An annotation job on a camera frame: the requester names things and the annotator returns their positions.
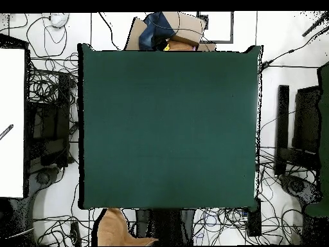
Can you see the tan terry towel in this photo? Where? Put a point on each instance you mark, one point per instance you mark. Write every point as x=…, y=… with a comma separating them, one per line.
x=113, y=229

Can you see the white flat panel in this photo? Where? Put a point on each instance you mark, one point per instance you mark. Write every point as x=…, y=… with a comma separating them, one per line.
x=11, y=115

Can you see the dark green table cloth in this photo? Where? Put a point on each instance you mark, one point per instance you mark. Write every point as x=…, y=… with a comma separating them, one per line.
x=167, y=115

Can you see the orange garment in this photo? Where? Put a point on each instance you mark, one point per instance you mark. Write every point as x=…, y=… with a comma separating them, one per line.
x=180, y=46

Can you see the dark blue garment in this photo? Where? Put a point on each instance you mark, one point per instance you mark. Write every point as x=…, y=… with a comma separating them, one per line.
x=155, y=31

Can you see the brown cardboard box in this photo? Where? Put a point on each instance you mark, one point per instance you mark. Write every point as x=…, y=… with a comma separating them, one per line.
x=185, y=25

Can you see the black equipment rack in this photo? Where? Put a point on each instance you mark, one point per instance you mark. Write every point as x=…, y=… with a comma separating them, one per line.
x=48, y=123

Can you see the black upright bar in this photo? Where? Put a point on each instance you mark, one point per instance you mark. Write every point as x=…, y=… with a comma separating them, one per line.
x=282, y=128

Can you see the grey stand foot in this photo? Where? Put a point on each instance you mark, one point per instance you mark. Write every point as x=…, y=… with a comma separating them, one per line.
x=43, y=177
x=298, y=186

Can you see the black power strip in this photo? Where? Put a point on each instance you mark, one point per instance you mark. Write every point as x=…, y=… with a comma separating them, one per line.
x=75, y=232

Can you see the black chair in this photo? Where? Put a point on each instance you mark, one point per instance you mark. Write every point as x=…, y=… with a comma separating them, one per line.
x=307, y=118

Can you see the person's foot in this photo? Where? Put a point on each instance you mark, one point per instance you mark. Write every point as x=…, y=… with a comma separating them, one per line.
x=59, y=20

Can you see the striped black rod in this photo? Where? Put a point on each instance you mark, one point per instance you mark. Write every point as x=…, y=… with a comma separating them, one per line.
x=6, y=131

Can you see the thin black rod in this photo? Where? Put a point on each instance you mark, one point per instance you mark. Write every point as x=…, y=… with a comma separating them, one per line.
x=316, y=24

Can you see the black square frame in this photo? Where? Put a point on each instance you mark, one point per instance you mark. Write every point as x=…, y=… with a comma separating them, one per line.
x=218, y=41

